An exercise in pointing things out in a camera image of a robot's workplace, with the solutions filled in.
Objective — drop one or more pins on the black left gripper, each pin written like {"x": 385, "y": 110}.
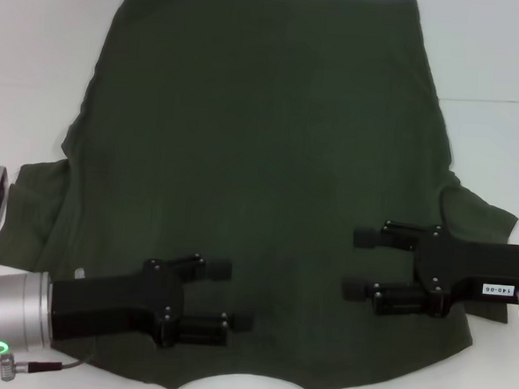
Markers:
{"x": 112, "y": 300}

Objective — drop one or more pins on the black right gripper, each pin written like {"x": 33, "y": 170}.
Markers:
{"x": 466, "y": 264}

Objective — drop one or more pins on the dark green shirt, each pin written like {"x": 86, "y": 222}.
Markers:
{"x": 263, "y": 137}

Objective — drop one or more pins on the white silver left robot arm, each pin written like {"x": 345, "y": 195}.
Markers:
{"x": 10, "y": 311}

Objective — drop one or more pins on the small silver stub connector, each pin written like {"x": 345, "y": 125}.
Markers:
{"x": 79, "y": 273}

